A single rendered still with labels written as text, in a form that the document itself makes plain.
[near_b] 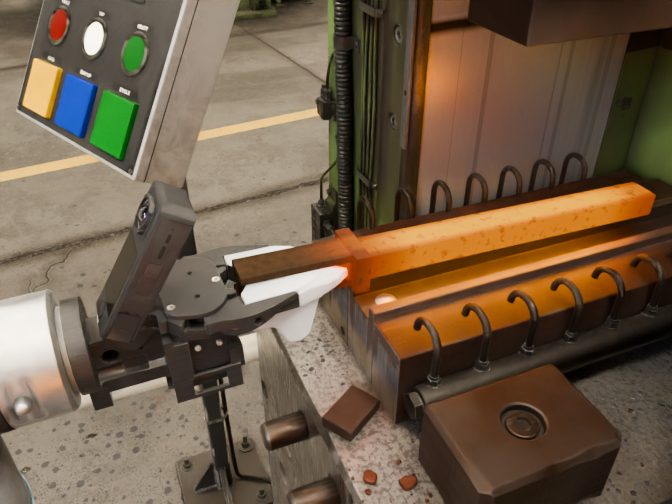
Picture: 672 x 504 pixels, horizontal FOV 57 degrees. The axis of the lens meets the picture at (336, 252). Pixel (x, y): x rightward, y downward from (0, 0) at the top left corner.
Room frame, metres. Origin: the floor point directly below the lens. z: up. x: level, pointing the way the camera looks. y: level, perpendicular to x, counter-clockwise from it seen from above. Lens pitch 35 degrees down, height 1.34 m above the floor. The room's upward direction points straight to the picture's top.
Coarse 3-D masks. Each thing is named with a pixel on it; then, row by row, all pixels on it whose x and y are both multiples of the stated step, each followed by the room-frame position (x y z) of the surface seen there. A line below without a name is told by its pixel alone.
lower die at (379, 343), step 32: (544, 192) 0.63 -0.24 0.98; (576, 192) 0.63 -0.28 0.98; (384, 224) 0.56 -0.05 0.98; (416, 224) 0.56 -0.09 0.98; (576, 256) 0.47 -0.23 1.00; (608, 256) 0.49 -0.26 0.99; (448, 288) 0.43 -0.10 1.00; (480, 288) 0.43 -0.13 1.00; (512, 288) 0.44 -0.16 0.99; (544, 288) 0.44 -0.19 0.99; (608, 288) 0.44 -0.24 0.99; (640, 288) 0.44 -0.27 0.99; (352, 320) 0.43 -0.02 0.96; (384, 320) 0.39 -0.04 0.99; (448, 320) 0.39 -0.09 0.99; (512, 320) 0.39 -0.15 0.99; (544, 320) 0.40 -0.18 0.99; (352, 352) 0.43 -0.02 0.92; (384, 352) 0.37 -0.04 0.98; (416, 352) 0.35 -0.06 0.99; (448, 352) 0.36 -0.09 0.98; (512, 352) 0.39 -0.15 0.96; (384, 384) 0.37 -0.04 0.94; (416, 384) 0.35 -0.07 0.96
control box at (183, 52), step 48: (48, 0) 0.98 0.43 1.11; (96, 0) 0.90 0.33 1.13; (144, 0) 0.83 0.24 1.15; (192, 0) 0.79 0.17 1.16; (48, 48) 0.93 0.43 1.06; (192, 48) 0.78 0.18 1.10; (96, 96) 0.81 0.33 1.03; (144, 96) 0.75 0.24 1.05; (192, 96) 0.78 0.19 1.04; (144, 144) 0.72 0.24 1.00; (192, 144) 0.77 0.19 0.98
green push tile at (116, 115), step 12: (108, 96) 0.79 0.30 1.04; (120, 96) 0.78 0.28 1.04; (108, 108) 0.78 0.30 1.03; (120, 108) 0.76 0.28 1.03; (132, 108) 0.75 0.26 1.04; (96, 120) 0.78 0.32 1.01; (108, 120) 0.77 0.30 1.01; (120, 120) 0.75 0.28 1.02; (132, 120) 0.74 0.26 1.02; (96, 132) 0.77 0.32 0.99; (108, 132) 0.76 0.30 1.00; (120, 132) 0.74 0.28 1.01; (96, 144) 0.76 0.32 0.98; (108, 144) 0.75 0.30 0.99; (120, 144) 0.73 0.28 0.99; (120, 156) 0.72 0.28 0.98
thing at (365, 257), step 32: (608, 192) 0.52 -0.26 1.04; (640, 192) 0.52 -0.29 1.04; (448, 224) 0.45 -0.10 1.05; (480, 224) 0.46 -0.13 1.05; (512, 224) 0.46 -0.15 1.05; (544, 224) 0.47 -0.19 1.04; (576, 224) 0.48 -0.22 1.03; (256, 256) 0.39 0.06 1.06; (288, 256) 0.40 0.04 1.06; (320, 256) 0.40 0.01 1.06; (352, 256) 0.40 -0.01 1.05; (384, 256) 0.41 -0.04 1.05; (416, 256) 0.42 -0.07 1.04; (448, 256) 0.43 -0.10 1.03; (352, 288) 0.39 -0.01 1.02
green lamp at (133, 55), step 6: (132, 42) 0.81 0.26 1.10; (138, 42) 0.80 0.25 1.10; (126, 48) 0.81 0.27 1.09; (132, 48) 0.80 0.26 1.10; (138, 48) 0.79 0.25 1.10; (144, 48) 0.79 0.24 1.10; (126, 54) 0.81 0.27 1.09; (132, 54) 0.80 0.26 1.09; (138, 54) 0.79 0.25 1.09; (126, 60) 0.80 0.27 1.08; (132, 60) 0.79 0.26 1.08; (138, 60) 0.79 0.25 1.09; (126, 66) 0.80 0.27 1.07; (132, 66) 0.79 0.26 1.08; (138, 66) 0.78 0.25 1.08
